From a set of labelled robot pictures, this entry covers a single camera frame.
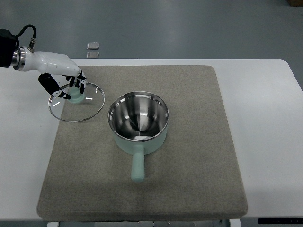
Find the upper metal floor plate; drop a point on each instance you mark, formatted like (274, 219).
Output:
(93, 46)

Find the lower metal floor plate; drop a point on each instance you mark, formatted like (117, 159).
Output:
(93, 55)

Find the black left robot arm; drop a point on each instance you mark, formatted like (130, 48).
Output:
(8, 44)

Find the glass lid with green knob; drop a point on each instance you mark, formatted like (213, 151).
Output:
(81, 106)

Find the black table control panel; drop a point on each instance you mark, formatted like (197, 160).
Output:
(276, 221)

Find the mint green saucepan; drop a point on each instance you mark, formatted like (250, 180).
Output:
(139, 122)

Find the grey felt mat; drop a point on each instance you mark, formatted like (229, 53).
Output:
(193, 176)

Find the cardboard box corner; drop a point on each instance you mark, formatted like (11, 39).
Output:
(295, 3)

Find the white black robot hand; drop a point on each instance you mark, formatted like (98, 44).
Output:
(49, 64)

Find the metal floor plate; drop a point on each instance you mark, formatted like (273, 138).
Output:
(93, 46)
(93, 55)

